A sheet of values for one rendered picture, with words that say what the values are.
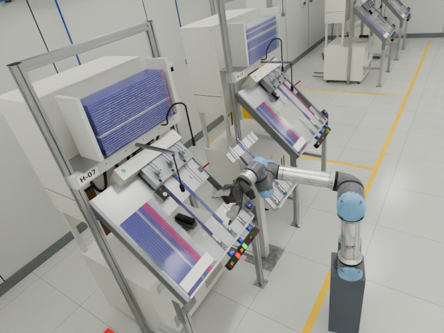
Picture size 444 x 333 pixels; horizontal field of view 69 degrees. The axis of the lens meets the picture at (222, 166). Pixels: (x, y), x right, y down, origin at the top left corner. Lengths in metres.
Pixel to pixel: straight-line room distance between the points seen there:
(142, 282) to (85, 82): 1.15
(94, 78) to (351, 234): 1.47
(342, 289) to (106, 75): 1.76
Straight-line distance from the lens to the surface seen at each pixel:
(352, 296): 2.12
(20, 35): 3.13
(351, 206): 1.48
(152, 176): 1.85
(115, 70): 1.91
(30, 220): 3.35
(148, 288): 2.00
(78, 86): 1.78
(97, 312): 2.88
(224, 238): 1.93
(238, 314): 2.52
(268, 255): 2.80
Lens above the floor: 2.11
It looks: 32 degrees down
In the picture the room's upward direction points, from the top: 10 degrees counter-clockwise
